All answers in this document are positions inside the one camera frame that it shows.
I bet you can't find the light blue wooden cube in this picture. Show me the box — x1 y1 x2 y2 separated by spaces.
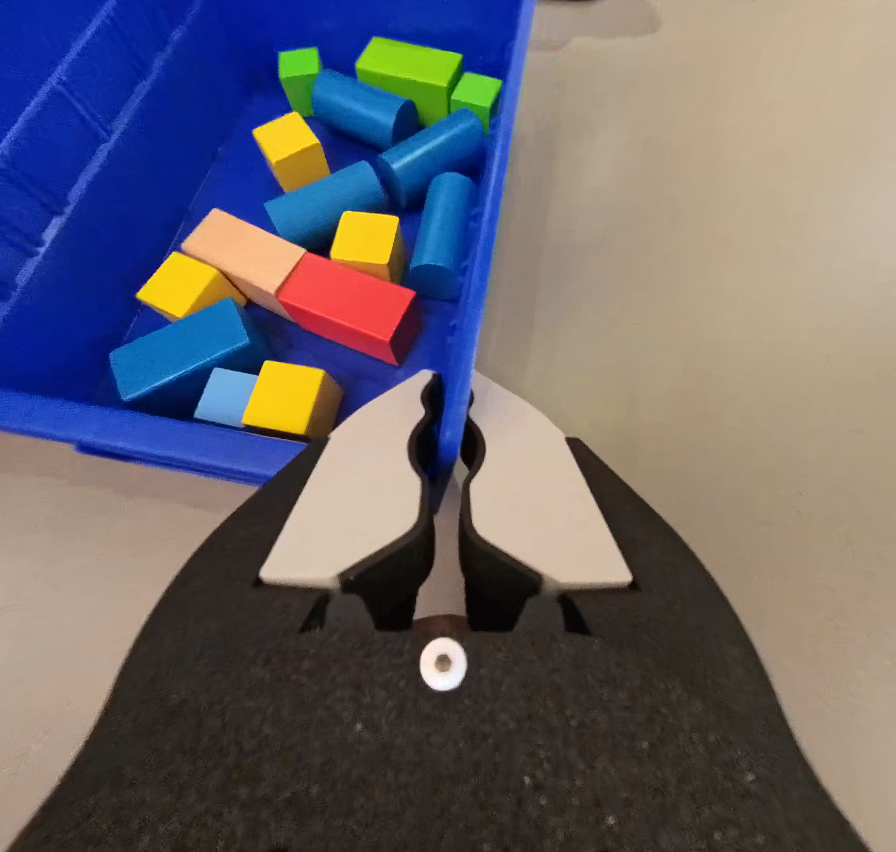
194 367 261 429

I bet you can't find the small green wooden block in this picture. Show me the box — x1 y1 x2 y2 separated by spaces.
278 48 326 115

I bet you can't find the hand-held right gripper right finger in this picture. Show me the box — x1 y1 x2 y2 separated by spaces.
457 371 634 590

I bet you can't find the natural wooden block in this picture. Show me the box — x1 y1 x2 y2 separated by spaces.
181 209 309 318

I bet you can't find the red wooden block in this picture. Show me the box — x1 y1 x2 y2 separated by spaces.
276 253 421 366

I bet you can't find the blue plastic bin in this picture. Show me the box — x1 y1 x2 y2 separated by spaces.
0 0 547 486

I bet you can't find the long green wooden block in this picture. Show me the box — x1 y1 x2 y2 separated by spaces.
355 36 464 125

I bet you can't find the yellow wooden cube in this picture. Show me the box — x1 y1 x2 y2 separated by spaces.
331 211 408 283

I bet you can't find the green wooden cube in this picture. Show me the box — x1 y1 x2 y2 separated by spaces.
450 73 504 132

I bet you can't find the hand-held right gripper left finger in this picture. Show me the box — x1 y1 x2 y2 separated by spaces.
259 370 443 590

